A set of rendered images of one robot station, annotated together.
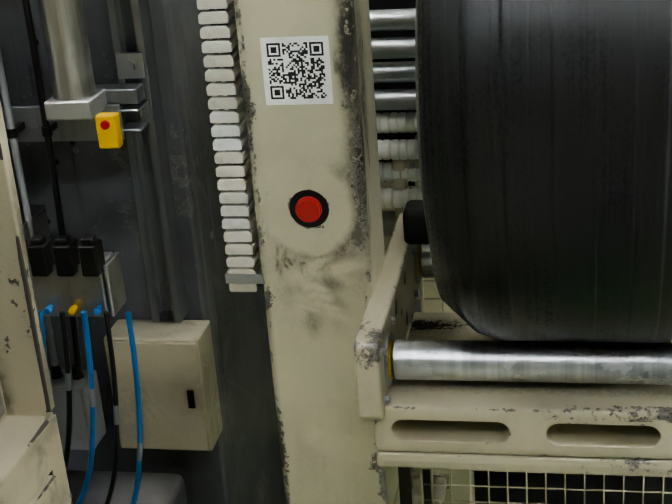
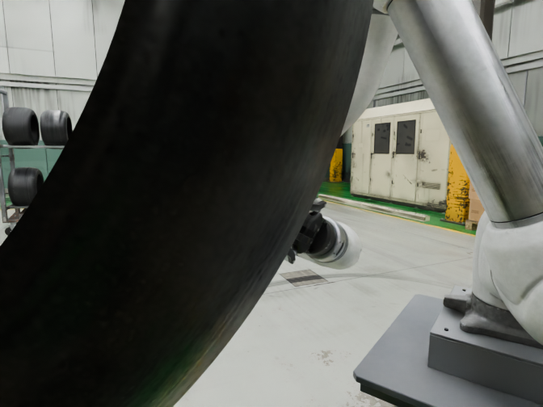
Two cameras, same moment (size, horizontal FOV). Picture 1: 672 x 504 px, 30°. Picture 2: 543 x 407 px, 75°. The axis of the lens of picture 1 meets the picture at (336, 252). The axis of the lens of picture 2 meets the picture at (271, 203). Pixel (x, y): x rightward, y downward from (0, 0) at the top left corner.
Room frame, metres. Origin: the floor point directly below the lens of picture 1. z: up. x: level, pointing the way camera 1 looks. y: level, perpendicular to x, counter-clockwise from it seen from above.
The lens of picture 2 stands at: (1.20, 0.01, 1.09)
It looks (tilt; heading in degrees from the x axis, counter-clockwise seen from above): 8 degrees down; 244
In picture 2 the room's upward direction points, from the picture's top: straight up
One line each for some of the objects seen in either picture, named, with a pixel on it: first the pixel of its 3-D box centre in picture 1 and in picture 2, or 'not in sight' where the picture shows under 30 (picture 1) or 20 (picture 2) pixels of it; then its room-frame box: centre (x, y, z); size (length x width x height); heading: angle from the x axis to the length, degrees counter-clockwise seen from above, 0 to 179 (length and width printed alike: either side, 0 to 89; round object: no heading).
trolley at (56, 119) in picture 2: not in sight; (58, 161); (1.68, -5.75, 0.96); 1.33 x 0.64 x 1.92; 176
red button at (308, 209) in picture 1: (309, 207); not in sight; (1.33, 0.03, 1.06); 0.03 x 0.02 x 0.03; 78
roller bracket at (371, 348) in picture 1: (394, 305); not in sight; (1.39, -0.07, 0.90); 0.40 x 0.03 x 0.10; 168
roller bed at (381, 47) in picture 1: (393, 101); not in sight; (1.78, -0.10, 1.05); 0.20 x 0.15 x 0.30; 78
